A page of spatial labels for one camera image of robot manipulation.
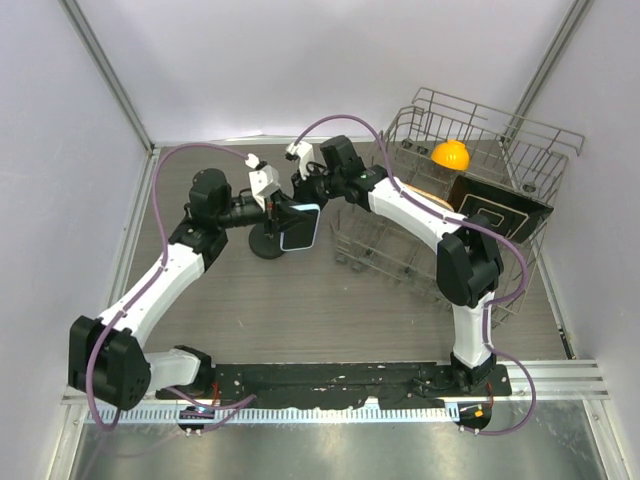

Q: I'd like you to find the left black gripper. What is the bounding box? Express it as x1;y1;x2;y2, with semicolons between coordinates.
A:
216;189;312;239

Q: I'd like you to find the phone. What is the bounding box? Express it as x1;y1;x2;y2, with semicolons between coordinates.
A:
280;203;321;252

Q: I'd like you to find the black phone stand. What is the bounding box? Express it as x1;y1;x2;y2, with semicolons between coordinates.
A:
248;224;284;260

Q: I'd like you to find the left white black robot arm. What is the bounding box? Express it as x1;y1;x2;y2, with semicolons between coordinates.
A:
68;166;320;411

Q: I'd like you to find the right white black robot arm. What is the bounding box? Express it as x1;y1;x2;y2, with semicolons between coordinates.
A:
286;136;504;395

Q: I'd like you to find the oval wooden board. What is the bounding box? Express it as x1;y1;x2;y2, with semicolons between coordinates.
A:
402;184;453;215

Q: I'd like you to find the orange bowl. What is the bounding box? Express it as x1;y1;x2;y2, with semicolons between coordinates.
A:
431;140;471;171

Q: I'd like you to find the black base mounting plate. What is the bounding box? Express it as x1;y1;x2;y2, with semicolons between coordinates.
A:
178;362;512;410

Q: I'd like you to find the black square plate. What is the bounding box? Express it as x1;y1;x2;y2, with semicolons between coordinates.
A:
448;175;554;244

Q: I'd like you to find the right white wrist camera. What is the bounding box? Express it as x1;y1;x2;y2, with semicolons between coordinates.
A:
285;141;314;180

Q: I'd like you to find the grey wire dish rack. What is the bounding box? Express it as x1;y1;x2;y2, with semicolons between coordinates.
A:
330;87;585;299

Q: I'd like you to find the white slotted cable duct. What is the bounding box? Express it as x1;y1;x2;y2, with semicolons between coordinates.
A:
119;402;459;424

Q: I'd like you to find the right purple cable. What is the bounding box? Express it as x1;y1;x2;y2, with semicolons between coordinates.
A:
294;114;538;435

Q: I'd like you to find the aluminium frame rail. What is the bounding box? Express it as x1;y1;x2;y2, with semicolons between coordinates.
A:
61;360;609;405

